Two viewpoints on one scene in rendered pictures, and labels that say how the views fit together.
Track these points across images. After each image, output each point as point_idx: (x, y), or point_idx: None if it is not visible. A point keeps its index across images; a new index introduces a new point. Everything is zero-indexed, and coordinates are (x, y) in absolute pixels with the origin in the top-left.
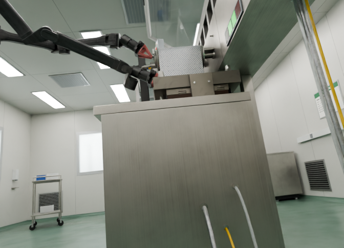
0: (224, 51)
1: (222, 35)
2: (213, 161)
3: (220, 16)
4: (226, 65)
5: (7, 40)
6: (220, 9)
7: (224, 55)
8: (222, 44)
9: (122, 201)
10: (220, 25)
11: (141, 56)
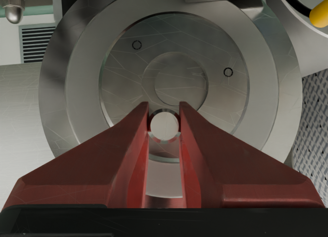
0: (28, 71)
1: (28, 125)
2: None
3: (14, 181)
4: (9, 20)
5: None
6: (4, 196)
7: (39, 63)
8: (37, 99)
9: None
10: (28, 158)
11: (200, 163)
